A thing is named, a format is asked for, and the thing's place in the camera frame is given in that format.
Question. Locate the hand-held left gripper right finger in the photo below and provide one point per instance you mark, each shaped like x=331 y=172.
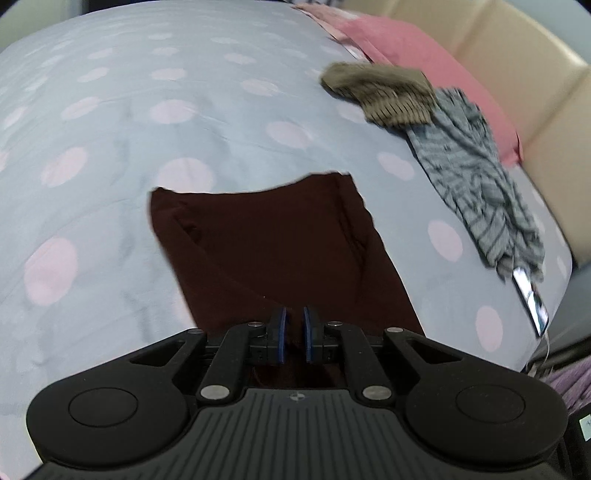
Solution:
x=310 y=337

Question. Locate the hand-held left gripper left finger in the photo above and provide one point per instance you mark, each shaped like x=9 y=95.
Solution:
x=280 y=337

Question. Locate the maroon shirt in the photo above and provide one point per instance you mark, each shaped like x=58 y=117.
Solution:
x=277 y=240

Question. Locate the person's purple fuzzy clothing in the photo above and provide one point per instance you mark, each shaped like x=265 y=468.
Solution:
x=570 y=383

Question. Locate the smartphone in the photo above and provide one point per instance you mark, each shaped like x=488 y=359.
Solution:
x=531 y=300

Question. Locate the grey patterned garment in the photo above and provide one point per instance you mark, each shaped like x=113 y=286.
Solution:
x=466 y=175

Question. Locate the olive striped garment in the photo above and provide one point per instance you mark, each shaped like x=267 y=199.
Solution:
x=388 y=94

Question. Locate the bed with pale dotted sheet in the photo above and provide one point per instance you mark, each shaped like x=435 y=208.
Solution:
x=138 y=92

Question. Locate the beige padded headboard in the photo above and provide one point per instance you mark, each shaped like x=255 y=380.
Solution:
x=554 y=138

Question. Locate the floral pink pillow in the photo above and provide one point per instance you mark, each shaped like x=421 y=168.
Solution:
x=323 y=18

